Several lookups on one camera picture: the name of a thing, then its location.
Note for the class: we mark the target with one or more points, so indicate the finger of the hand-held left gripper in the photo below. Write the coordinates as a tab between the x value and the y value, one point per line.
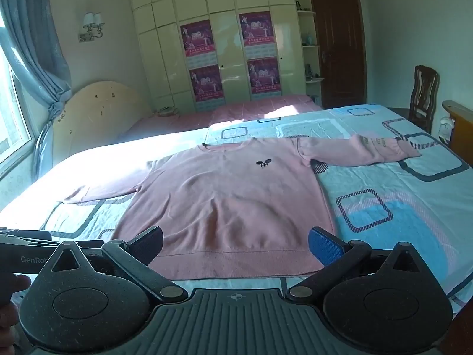
37	235

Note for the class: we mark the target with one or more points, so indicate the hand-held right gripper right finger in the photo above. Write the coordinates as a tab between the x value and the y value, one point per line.
325	246

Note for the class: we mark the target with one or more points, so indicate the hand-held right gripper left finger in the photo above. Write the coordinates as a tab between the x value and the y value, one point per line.
147	242

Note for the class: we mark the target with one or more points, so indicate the pink sweatshirt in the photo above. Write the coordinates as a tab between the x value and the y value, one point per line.
229	199

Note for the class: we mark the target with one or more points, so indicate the person's left hand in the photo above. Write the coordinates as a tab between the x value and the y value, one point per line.
13	284

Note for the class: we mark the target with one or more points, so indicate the blue patterned bed sheet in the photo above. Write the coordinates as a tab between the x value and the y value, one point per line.
388	236

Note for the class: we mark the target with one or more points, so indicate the window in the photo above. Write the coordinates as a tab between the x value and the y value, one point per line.
11	111

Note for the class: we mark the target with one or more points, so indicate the cream wooden headboard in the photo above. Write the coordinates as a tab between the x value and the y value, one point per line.
96	118

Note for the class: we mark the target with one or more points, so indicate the stack of books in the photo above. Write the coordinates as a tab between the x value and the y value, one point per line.
166	110

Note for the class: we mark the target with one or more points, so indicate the pink bed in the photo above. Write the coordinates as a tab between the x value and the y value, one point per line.
221	112

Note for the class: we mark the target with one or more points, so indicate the blue curtain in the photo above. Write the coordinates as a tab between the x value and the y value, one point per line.
40	55

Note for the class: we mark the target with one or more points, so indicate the dark wooden chair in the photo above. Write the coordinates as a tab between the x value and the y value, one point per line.
425	96

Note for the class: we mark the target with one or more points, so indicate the cream corner shelf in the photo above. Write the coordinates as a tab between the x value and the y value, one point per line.
308	55

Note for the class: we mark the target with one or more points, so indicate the brown wooden door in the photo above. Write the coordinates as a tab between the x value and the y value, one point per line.
338	48

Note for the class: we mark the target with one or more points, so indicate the small blue ornament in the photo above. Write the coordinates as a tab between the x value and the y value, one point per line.
307	39

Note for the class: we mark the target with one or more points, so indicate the cream wardrobe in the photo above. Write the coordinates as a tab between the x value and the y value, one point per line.
229	44

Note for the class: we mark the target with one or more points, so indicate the pink wall poster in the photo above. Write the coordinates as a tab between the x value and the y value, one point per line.
257	29
207	83
264	75
197	39

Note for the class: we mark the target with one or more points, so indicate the double wall lamp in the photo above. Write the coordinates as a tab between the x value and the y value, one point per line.
92	26

